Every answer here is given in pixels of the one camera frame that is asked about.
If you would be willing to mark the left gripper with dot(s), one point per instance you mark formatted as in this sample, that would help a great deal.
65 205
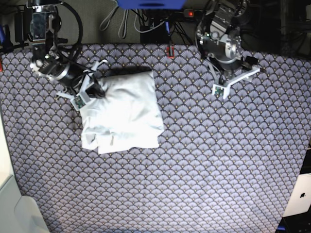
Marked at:
224 80

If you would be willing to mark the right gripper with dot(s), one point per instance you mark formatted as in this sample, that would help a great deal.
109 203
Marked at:
80 88

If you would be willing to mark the white T-shirt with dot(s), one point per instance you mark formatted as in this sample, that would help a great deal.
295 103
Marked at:
127 117

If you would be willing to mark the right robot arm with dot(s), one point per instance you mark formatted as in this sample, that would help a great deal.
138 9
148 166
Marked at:
54 62

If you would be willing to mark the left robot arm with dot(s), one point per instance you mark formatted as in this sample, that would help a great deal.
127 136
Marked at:
218 39

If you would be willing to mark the red clamp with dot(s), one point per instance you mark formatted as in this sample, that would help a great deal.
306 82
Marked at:
170 52

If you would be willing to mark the patterned table cloth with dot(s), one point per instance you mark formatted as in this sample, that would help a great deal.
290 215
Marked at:
222 166

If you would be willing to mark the black box under table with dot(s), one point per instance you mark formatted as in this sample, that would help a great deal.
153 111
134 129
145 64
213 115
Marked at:
156 36

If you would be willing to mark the black power strip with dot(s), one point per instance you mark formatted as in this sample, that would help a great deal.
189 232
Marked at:
190 13

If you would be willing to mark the blue box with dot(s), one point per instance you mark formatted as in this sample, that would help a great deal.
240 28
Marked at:
151 4

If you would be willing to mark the white apple box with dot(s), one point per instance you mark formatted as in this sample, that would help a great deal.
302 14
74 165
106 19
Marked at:
300 200

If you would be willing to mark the grey plastic bin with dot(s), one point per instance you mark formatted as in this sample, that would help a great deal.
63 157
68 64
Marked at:
18 213

